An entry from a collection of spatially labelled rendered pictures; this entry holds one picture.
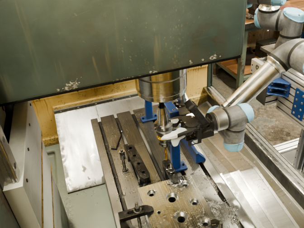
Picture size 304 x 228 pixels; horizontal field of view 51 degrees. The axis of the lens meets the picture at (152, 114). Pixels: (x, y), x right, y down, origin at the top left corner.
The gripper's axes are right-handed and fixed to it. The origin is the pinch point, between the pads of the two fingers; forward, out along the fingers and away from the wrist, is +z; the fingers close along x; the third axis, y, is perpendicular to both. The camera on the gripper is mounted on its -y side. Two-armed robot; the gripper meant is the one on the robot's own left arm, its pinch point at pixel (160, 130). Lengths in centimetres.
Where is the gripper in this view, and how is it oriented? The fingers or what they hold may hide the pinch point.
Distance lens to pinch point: 108.5
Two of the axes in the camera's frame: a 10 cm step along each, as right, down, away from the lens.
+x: -3.4, -5.0, 8.0
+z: -9.4, 2.4, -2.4
